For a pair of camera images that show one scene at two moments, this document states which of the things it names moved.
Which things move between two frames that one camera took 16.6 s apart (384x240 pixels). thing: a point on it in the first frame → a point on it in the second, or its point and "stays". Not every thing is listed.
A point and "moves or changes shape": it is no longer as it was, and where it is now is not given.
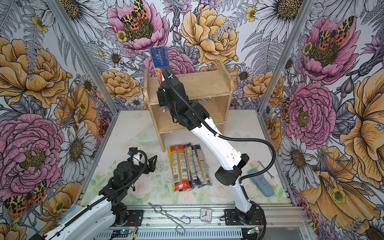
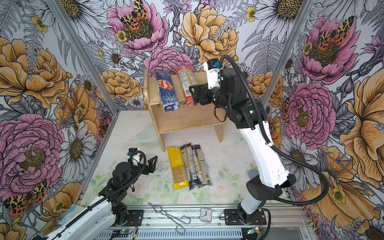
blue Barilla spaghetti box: [160, 58] moves or changes shape
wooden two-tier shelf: [210, 89] stays
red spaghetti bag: [181, 177] → [187, 78]
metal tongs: [179, 228] stays
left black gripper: [151, 164] stays
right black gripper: [162, 94] → [202, 89]
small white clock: [206, 215] stays
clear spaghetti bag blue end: [200, 171] stays
